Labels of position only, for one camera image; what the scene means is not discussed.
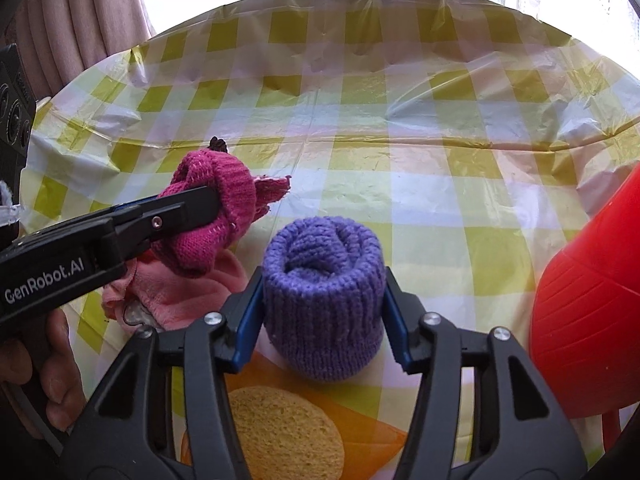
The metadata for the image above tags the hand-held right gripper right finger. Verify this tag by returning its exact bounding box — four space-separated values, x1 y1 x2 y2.
382 266 589 480

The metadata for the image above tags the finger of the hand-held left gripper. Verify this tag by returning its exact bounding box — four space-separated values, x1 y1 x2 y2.
114 186 223 244
110 196 161 214

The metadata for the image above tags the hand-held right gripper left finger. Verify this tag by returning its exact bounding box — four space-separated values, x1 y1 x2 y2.
60 265 266 480

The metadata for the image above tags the magenta knitted glove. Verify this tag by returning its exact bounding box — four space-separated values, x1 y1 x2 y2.
150 149 292 279

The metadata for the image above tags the purple knitted hat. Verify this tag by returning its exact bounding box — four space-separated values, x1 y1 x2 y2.
262 216 387 382

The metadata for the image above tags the person's left hand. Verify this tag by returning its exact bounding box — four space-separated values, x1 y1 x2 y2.
0 309 87 432

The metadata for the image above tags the pink fleece cloth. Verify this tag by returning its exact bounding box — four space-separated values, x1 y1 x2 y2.
102 247 249 332

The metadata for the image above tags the orange translucent bag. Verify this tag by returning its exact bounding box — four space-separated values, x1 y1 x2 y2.
180 350 409 480

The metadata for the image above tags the round yellow sponge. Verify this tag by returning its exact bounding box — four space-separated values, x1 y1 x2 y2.
226 386 346 480

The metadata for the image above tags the yellow checked plastic tablecloth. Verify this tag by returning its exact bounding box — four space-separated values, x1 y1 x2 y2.
20 0 640 467

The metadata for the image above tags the red thermos jug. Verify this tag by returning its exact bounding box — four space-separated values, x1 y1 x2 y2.
528 162 640 455

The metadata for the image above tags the mauve pleated drape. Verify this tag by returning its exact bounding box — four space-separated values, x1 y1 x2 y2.
10 0 152 97

